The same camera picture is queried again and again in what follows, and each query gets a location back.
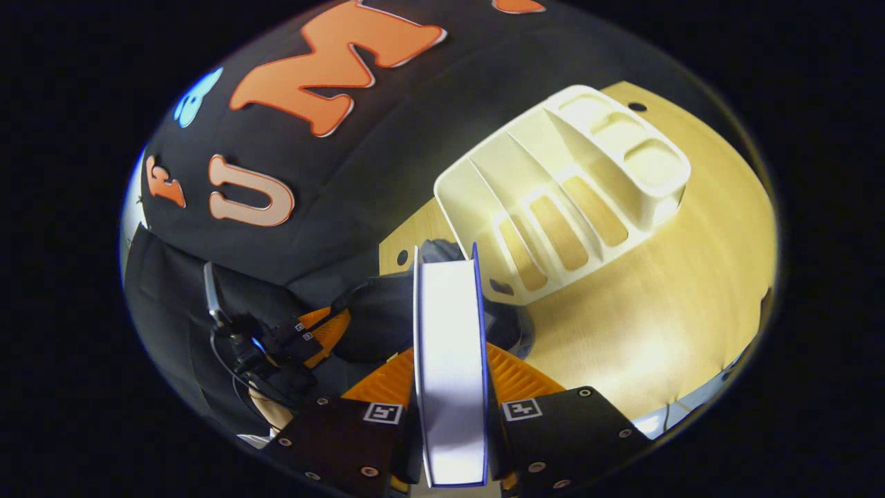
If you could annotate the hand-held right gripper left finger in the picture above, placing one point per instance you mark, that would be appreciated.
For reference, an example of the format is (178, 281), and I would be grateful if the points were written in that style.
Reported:
(346, 443)

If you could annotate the night scene cover book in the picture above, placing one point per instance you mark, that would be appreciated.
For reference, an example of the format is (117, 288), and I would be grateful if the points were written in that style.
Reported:
(449, 346)

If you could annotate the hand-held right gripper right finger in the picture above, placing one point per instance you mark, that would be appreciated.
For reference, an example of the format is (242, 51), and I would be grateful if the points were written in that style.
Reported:
(567, 436)

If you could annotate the white bookshelf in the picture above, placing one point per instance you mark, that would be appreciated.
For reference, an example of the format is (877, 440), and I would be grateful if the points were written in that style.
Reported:
(484, 180)

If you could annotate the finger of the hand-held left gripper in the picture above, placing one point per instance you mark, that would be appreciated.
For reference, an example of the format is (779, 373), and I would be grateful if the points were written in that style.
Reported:
(332, 339)
(314, 318)

